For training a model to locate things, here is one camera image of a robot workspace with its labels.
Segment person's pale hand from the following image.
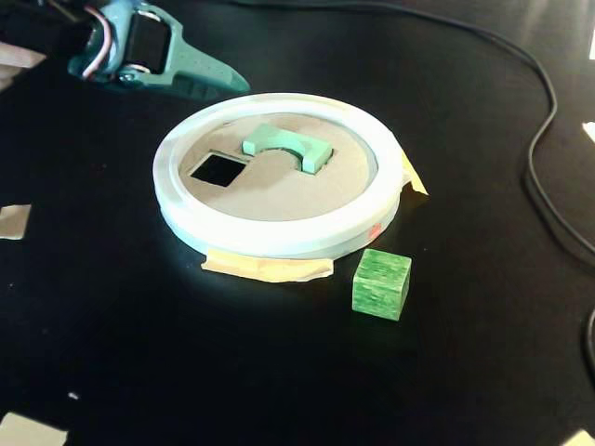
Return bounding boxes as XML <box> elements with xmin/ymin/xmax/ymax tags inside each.
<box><xmin>0</xmin><ymin>40</ymin><xmax>48</xmax><ymax>92</ymax></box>

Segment red and white servo wire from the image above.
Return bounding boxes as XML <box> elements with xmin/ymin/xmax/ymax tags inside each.
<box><xmin>80</xmin><ymin>7</ymin><xmax>115</xmax><ymax>81</ymax></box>

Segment black cable loop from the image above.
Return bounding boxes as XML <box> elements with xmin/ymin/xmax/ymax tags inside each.
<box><xmin>579</xmin><ymin>308</ymin><xmax>595</xmax><ymax>378</ymax></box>

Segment thick black cable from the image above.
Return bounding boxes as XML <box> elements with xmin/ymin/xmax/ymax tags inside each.
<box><xmin>231</xmin><ymin>0</ymin><xmax>595</xmax><ymax>270</ymax></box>

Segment mint green U shape block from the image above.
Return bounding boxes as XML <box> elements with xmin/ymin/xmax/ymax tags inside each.
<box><xmin>241</xmin><ymin>122</ymin><xmax>336</xmax><ymax>177</ymax></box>

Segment teal gripper black servo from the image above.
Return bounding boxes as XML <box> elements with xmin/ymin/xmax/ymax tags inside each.
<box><xmin>66</xmin><ymin>0</ymin><xmax>253</xmax><ymax>102</ymax></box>

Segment white round shape sorter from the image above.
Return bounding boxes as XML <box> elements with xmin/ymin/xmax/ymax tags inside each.
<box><xmin>152</xmin><ymin>91</ymin><xmax>403</xmax><ymax>260</ymax></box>

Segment green wooden cube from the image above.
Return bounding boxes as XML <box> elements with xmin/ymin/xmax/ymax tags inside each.
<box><xmin>350</xmin><ymin>247</ymin><xmax>414</xmax><ymax>322</ymax></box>

